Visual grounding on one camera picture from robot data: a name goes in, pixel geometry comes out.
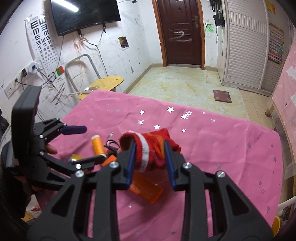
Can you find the orange thread spool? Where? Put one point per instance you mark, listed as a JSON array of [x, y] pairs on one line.
[[98, 146]]

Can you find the left hand thumb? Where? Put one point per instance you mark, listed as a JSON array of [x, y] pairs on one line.
[[51, 150]]

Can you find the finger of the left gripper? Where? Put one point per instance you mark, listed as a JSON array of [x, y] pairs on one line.
[[73, 130], [88, 163]]

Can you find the pink tree-pattern bed curtain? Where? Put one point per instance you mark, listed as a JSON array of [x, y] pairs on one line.
[[284, 98]]

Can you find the white power strip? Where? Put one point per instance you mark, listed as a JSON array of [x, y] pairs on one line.
[[89, 89]]

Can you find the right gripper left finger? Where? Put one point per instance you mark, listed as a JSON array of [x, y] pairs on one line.
[[85, 206]]

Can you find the white wall socket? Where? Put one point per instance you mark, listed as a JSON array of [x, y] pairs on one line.
[[9, 90]]

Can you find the brown bathroom scale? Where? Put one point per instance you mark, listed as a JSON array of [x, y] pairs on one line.
[[222, 96]]

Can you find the wooden bed frame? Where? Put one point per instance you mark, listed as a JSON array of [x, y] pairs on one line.
[[273, 112]]

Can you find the yellow wooden chair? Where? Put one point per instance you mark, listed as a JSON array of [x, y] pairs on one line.
[[108, 83]]

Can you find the black hanging bag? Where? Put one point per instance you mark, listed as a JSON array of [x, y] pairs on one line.
[[216, 6]]

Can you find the orange cup with blue yarn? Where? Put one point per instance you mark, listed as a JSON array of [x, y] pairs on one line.
[[74, 158]]

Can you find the red white knitted sock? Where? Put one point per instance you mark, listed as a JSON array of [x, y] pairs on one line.
[[150, 148]]

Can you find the black wall television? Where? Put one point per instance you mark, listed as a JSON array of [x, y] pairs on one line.
[[70, 16]]

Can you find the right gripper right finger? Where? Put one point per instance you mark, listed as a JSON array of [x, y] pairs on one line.
[[215, 207]]

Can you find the white louvered wardrobe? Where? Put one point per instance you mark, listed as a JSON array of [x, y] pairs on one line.
[[244, 44]]

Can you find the red green flag sticker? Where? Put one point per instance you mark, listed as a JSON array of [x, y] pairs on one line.
[[60, 70]]

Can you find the pink star tablecloth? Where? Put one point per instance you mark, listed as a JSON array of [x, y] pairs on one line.
[[249, 154]]

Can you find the colourful wall poster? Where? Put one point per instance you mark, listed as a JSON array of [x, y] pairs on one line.
[[276, 44]]

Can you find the dark brown door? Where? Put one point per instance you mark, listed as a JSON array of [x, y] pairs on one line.
[[181, 32]]

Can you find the eye test chart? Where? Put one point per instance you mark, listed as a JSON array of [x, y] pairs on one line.
[[44, 44]]

